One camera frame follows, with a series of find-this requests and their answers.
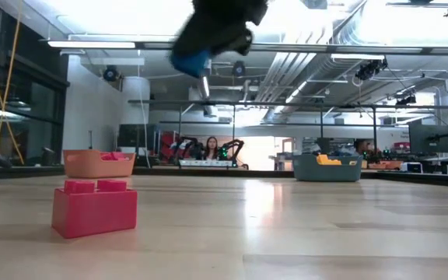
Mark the black computer monitor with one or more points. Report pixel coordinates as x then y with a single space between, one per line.
429 139

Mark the long linear light fixture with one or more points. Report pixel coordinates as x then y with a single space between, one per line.
286 47

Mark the large black screen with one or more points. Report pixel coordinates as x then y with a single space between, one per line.
136 136

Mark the white device row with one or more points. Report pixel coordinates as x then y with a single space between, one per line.
204 163

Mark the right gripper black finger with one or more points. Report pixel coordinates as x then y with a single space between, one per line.
232 42
193 39

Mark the black round speaker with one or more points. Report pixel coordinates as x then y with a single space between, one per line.
111 73
239 68

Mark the small orange crate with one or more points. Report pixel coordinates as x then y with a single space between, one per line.
383 165

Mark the dark grey plastic bin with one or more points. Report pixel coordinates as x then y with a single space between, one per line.
327 173

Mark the black steel cell frame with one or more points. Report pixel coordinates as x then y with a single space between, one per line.
247 103

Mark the blue square toy block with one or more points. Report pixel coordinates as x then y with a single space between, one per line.
189 65

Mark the person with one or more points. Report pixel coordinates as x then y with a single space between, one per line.
361 145
211 148

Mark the white round column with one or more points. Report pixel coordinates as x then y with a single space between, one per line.
135 99

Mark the orange plastic bin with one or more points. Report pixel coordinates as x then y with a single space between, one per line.
84 165

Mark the black camera cluster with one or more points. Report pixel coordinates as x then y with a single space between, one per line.
369 70
405 100

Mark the red cabinet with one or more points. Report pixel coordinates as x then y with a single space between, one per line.
167 145

